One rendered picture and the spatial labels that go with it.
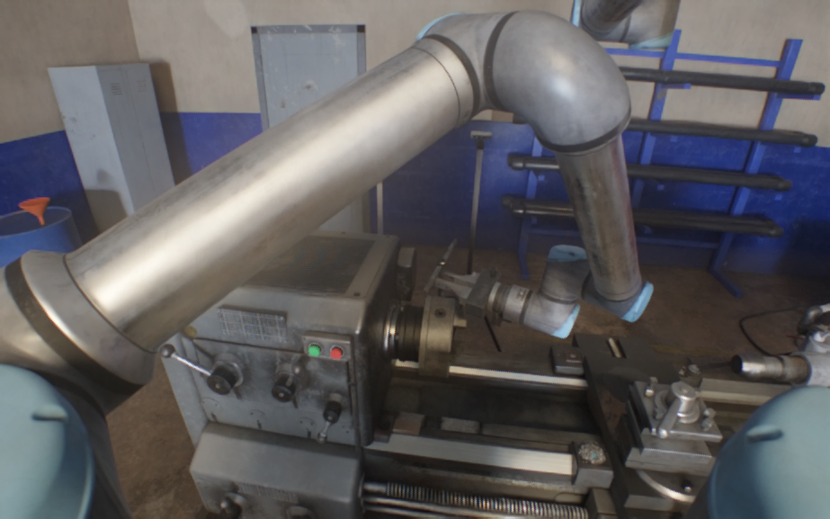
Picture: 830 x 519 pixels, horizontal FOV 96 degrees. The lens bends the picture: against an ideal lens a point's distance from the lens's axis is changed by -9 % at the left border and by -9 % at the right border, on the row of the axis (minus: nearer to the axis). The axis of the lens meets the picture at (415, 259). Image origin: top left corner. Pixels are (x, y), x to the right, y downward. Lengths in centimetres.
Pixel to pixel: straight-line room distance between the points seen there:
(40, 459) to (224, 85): 463
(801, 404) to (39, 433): 39
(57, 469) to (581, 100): 50
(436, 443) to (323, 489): 35
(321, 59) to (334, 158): 387
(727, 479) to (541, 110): 37
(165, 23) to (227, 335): 425
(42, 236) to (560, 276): 328
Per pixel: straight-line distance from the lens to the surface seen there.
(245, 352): 119
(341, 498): 133
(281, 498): 142
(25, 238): 356
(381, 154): 43
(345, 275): 115
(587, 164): 56
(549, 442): 142
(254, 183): 39
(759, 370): 157
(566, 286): 96
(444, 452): 134
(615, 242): 71
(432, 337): 120
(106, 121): 425
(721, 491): 29
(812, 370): 165
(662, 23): 112
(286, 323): 109
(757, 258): 535
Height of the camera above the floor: 190
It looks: 27 degrees down
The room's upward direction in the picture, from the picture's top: 1 degrees clockwise
